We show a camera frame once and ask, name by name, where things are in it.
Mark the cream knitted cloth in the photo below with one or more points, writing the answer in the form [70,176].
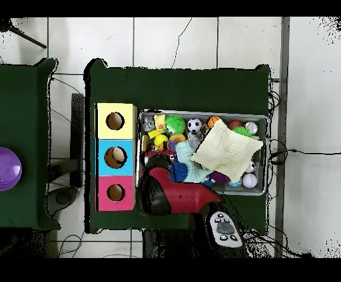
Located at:
[226,149]

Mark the blue spiky ball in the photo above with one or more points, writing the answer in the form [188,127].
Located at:
[179,170]

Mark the light blue knitted cloth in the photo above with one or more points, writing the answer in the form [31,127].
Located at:
[185,151]

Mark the grey round foot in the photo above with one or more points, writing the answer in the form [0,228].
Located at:
[62,198]

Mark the small orange basketball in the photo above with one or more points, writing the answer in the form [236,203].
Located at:
[212,121]

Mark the small soccer ball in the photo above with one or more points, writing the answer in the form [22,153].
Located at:
[194,125]

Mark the toy hamburger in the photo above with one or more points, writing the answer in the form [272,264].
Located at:
[177,138]

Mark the shallow mesh bin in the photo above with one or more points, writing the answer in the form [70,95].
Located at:
[239,192]

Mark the black tripod leg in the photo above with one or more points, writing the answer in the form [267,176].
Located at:
[26,38]

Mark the white baseball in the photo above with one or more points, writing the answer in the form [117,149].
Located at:
[249,181]

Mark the green spiky ball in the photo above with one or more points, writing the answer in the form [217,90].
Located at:
[175,123]
[241,131]

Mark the wooden box with three holes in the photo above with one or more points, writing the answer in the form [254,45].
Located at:
[129,159]

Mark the yellow block toy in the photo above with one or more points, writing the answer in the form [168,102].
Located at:
[154,133]

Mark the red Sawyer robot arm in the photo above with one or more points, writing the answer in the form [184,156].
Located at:
[181,197]

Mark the purple bowl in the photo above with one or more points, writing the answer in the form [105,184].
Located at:
[9,169]

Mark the yellow duck toy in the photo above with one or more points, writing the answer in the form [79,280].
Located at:
[159,121]

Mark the dark green side tablecloth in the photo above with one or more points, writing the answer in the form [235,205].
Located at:
[24,106]

